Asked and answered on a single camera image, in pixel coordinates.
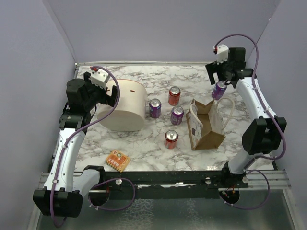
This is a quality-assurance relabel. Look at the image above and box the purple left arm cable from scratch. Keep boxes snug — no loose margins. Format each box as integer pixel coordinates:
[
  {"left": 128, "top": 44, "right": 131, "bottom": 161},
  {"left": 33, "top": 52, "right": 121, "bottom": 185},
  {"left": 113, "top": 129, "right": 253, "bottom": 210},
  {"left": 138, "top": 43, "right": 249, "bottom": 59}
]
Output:
[{"left": 49, "top": 66, "right": 120, "bottom": 228}]

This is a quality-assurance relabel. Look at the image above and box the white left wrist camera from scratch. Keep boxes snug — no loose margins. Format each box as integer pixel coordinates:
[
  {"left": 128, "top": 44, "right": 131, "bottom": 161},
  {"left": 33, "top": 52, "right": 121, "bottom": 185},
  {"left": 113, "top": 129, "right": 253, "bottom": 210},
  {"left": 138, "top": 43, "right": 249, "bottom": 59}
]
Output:
[{"left": 90, "top": 69, "right": 110, "bottom": 90}]

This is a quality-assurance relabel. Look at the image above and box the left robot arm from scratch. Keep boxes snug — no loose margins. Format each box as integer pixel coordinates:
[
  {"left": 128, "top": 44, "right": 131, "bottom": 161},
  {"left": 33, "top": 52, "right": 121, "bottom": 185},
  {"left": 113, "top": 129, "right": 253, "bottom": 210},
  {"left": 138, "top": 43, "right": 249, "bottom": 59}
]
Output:
[{"left": 33, "top": 68, "right": 120, "bottom": 218}]

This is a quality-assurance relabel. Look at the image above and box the red cola can far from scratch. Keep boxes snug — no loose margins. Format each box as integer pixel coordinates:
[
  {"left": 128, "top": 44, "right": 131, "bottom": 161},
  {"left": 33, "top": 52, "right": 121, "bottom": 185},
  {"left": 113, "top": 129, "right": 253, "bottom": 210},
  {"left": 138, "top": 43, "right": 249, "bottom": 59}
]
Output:
[{"left": 168, "top": 86, "right": 181, "bottom": 106}]

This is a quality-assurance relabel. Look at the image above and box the purple soda can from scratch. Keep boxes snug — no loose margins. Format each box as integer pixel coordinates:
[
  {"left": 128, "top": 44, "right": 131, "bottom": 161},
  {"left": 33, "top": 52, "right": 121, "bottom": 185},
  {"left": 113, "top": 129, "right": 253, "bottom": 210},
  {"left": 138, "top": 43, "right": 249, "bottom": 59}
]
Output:
[
  {"left": 149, "top": 98, "right": 162, "bottom": 118},
  {"left": 170, "top": 105, "right": 184, "bottom": 125}
]

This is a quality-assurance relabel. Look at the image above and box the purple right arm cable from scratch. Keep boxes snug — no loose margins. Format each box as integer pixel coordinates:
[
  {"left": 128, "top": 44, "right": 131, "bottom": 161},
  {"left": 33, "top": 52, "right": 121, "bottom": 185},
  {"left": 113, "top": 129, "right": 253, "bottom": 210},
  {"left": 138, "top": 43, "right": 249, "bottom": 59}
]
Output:
[{"left": 214, "top": 34, "right": 287, "bottom": 210}]

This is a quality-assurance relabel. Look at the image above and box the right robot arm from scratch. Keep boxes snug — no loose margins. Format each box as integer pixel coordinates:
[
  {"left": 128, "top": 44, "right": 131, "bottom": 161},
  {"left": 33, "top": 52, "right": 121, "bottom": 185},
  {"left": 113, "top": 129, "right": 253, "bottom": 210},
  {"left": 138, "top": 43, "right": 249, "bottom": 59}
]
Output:
[{"left": 205, "top": 44, "right": 287, "bottom": 187}]

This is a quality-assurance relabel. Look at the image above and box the aluminium frame rail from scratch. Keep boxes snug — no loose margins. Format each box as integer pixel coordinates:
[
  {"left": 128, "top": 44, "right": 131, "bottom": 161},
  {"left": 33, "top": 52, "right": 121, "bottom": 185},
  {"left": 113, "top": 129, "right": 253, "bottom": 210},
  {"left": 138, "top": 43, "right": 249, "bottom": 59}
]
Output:
[{"left": 38, "top": 169, "right": 292, "bottom": 192}]

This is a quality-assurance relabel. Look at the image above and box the red cola can near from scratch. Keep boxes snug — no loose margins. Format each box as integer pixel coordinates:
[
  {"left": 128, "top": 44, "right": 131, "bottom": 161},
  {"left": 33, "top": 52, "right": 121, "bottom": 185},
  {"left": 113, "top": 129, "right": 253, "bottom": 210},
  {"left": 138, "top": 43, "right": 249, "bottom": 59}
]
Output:
[{"left": 164, "top": 130, "right": 178, "bottom": 149}]

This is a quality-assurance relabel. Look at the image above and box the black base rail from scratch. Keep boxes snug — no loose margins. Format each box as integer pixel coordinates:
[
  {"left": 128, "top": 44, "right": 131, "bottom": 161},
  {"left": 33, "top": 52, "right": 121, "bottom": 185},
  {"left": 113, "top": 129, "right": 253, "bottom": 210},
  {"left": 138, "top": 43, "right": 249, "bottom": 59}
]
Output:
[{"left": 90, "top": 171, "right": 248, "bottom": 200}]

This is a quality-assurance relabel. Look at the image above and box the red cola can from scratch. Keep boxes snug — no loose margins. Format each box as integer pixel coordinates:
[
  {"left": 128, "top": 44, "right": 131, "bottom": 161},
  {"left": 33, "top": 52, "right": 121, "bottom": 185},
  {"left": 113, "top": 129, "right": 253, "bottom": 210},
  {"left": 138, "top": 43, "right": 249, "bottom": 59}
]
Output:
[
  {"left": 168, "top": 86, "right": 181, "bottom": 106},
  {"left": 164, "top": 130, "right": 178, "bottom": 149}
]

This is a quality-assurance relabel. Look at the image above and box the orange snack packet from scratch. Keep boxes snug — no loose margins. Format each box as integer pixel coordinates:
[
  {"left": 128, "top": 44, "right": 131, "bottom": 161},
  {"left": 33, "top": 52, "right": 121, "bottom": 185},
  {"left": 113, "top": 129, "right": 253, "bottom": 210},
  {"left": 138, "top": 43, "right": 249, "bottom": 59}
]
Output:
[{"left": 105, "top": 149, "right": 130, "bottom": 172}]

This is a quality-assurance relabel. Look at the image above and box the purple soda can carried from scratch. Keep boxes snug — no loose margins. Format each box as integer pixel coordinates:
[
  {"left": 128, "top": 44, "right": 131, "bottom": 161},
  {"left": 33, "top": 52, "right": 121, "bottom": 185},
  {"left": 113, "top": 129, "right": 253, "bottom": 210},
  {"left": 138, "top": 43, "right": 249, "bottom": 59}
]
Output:
[{"left": 212, "top": 81, "right": 227, "bottom": 100}]

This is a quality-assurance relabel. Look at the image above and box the white cylindrical bucket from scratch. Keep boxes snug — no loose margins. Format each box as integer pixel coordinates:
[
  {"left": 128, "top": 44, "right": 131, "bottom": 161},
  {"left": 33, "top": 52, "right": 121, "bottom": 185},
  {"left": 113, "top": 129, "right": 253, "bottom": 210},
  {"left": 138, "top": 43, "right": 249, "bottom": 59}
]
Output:
[{"left": 100, "top": 79, "right": 147, "bottom": 132}]

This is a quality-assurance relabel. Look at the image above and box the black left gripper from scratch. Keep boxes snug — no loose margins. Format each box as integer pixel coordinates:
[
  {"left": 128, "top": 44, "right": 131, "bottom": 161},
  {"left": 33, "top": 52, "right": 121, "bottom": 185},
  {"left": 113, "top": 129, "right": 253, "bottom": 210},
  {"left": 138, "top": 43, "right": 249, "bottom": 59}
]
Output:
[{"left": 84, "top": 72, "right": 119, "bottom": 110}]

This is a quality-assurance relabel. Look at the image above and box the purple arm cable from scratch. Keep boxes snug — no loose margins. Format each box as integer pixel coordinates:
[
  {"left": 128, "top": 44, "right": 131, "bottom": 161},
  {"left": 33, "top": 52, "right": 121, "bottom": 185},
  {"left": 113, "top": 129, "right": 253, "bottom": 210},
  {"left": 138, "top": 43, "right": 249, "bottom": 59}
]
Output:
[
  {"left": 49, "top": 66, "right": 120, "bottom": 228},
  {"left": 214, "top": 34, "right": 287, "bottom": 210}
]

